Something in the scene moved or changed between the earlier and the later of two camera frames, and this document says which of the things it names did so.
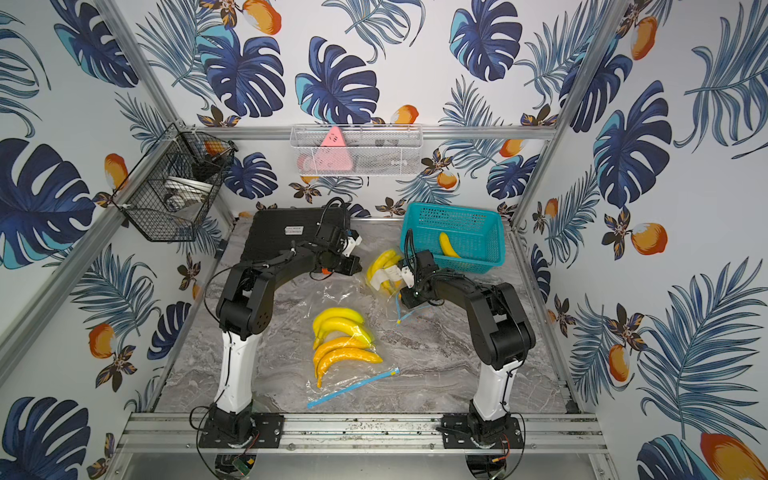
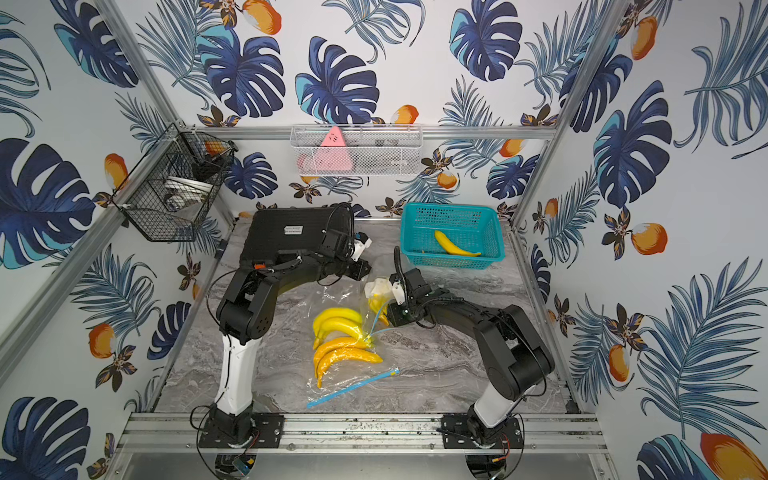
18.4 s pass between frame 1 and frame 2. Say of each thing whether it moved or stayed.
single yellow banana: moved
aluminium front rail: stayed
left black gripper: stayed
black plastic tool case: stayed
